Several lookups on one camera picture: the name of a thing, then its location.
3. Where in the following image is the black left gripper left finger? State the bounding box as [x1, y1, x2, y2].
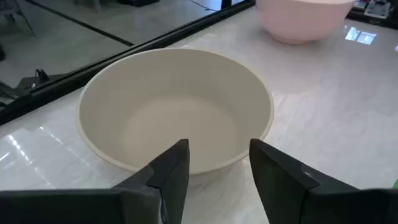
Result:
[0, 138, 191, 224]

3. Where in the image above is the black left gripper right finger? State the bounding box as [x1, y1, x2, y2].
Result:
[249, 138, 398, 224]

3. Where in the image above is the black frame clamp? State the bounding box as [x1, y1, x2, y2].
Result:
[33, 68, 51, 84]

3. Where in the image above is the pink bowl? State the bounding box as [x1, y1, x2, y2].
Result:
[254, 0, 356, 45]

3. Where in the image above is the beige bowl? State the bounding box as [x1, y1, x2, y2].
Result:
[75, 47, 275, 187]

